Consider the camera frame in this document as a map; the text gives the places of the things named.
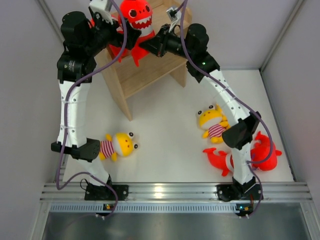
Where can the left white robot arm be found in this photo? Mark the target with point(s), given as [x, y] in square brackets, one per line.
[83, 41]

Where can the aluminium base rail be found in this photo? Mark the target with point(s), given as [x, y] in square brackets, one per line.
[170, 198]

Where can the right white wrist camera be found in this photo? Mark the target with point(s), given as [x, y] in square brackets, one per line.
[174, 15]

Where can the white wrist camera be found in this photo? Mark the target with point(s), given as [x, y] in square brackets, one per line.
[103, 7]
[174, 15]

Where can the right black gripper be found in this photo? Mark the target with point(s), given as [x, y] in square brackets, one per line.
[157, 45]

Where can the yellow frog plush striped shirt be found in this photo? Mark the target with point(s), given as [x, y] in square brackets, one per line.
[120, 144]

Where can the wooden two-tier shelf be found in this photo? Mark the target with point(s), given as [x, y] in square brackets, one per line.
[126, 79]

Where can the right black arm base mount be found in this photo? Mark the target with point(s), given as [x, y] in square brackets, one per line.
[234, 192]

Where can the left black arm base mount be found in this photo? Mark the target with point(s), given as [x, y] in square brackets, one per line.
[103, 193]

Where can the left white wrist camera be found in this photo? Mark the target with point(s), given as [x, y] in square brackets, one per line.
[103, 7]

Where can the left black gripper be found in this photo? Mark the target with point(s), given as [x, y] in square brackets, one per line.
[110, 28]

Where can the red shark plush with purple fin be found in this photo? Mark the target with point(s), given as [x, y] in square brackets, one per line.
[115, 50]

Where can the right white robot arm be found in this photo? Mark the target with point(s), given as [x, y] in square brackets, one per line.
[205, 69]

